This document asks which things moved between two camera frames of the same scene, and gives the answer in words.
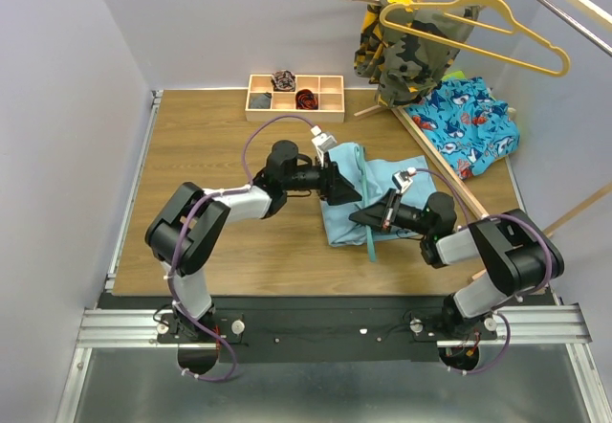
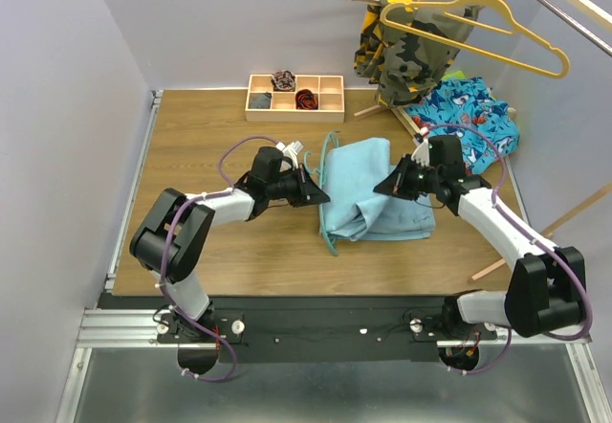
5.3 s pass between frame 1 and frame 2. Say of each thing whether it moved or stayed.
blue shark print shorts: stayed
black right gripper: moved
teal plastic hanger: moved
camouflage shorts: stayed
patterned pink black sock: stayed
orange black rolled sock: stayed
